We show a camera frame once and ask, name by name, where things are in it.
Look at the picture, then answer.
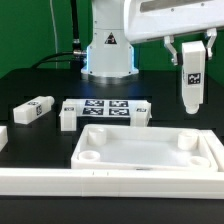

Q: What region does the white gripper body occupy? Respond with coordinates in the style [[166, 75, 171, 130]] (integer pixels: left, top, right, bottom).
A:
[[124, 0, 224, 43]]

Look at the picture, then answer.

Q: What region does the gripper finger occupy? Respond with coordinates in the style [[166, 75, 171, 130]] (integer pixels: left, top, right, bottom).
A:
[[164, 36, 182, 66], [205, 28, 217, 60]]

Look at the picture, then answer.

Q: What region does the white desk top tray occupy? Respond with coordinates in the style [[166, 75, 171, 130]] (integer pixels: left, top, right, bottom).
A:
[[71, 125, 218, 172]]

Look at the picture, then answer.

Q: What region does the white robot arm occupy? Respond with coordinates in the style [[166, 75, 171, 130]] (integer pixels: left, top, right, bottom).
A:
[[81, 0, 224, 83]]

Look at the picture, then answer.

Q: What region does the white right fence bar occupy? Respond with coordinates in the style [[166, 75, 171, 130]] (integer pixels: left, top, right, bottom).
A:
[[202, 130, 224, 172]]

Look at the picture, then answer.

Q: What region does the white fence bar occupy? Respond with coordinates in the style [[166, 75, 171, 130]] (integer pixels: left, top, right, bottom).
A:
[[0, 168, 224, 199], [202, 130, 224, 172]]

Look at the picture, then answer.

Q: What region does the white front fence bar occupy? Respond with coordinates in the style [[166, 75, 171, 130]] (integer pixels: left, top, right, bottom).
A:
[[0, 168, 224, 199]]

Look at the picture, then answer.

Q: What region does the black cable with connector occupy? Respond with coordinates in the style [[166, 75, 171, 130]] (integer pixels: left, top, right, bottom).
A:
[[31, 0, 88, 70]]

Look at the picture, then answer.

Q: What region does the white marker base plate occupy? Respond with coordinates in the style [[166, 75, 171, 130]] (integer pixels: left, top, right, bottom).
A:
[[60, 99, 152, 119]]

